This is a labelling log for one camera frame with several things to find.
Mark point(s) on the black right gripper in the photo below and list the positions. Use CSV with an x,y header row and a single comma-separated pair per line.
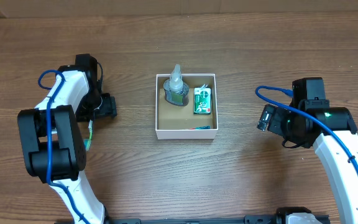
x,y
279,116

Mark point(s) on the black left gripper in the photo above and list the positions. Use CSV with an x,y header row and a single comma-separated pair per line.
x,y
110,107

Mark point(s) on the green toothbrush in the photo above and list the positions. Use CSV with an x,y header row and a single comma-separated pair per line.
x,y
89,137

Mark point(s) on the clear purple liquid bottle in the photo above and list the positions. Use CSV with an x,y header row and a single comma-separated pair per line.
x,y
176,90

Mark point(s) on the teal white small tube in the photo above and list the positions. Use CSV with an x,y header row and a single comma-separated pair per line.
x,y
201,127

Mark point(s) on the green white small packet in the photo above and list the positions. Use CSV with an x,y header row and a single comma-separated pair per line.
x,y
202,100

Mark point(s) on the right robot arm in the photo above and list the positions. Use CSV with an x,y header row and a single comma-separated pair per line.
x,y
310,122

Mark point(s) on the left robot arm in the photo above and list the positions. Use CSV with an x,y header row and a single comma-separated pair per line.
x,y
52,145

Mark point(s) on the white cardboard box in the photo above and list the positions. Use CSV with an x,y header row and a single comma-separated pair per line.
x,y
172,122

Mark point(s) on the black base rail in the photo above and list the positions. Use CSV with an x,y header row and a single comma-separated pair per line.
x,y
282,215

